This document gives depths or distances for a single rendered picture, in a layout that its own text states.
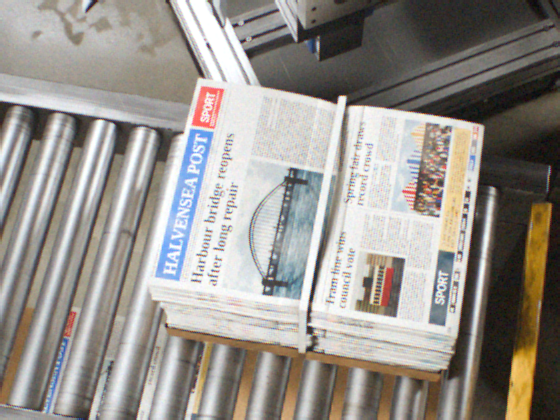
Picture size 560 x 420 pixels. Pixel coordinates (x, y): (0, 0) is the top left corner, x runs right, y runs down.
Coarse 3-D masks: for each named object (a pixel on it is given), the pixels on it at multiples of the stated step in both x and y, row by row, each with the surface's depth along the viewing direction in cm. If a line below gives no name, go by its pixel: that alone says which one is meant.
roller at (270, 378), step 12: (264, 360) 142; (276, 360) 142; (288, 360) 143; (264, 372) 141; (276, 372) 141; (288, 372) 143; (252, 384) 142; (264, 384) 140; (276, 384) 141; (252, 396) 141; (264, 396) 140; (276, 396) 140; (252, 408) 140; (264, 408) 139; (276, 408) 140
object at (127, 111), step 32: (0, 96) 156; (32, 96) 156; (64, 96) 156; (96, 96) 156; (128, 96) 156; (0, 128) 164; (128, 128) 156; (160, 128) 154; (160, 160) 165; (512, 160) 154; (512, 192) 153; (544, 192) 152
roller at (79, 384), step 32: (128, 160) 153; (128, 192) 150; (128, 224) 149; (96, 256) 148; (128, 256) 148; (96, 288) 145; (96, 320) 143; (96, 352) 142; (64, 384) 140; (96, 384) 142
